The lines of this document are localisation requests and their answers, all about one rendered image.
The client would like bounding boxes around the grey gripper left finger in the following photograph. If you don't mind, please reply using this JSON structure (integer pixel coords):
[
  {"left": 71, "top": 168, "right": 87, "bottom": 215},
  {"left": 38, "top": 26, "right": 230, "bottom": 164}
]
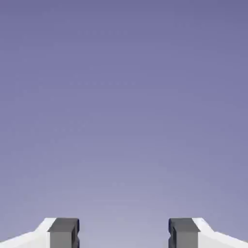
[{"left": 0, "top": 217, "right": 80, "bottom": 248}]

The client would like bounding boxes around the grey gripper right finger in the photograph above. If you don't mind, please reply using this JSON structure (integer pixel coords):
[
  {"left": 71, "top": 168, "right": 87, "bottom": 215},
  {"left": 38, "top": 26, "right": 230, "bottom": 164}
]
[{"left": 168, "top": 217, "right": 248, "bottom": 248}]

